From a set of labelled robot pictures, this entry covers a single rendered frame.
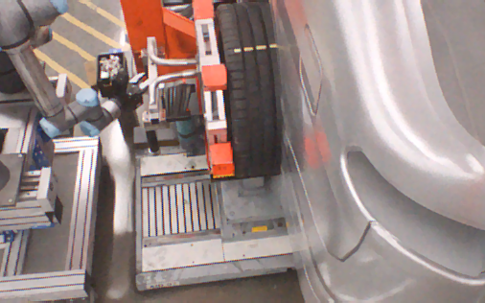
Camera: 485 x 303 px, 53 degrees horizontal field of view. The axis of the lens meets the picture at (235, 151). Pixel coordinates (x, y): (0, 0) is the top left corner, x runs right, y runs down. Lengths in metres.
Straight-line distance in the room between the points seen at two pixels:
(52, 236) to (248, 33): 1.34
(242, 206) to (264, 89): 0.87
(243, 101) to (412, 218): 0.80
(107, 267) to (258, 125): 1.22
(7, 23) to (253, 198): 1.31
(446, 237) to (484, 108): 1.00
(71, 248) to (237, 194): 0.80
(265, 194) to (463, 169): 1.65
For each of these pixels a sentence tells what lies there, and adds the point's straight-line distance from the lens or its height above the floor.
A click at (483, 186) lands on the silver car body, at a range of 0.80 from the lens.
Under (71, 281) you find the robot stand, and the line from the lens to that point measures 2.26.
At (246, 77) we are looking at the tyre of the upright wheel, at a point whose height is 1.11.
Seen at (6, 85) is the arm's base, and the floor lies 0.86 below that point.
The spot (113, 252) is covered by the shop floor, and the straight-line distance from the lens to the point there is 2.53.
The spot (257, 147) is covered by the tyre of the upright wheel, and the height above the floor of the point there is 0.91.
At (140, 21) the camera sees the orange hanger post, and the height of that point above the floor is 0.90.
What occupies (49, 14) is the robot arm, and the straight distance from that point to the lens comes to 1.68.
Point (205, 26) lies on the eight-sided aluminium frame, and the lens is 1.78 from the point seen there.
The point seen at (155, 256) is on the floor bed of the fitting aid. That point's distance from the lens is 2.39.
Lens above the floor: 2.20
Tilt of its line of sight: 52 degrees down
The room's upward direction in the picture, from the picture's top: 1 degrees counter-clockwise
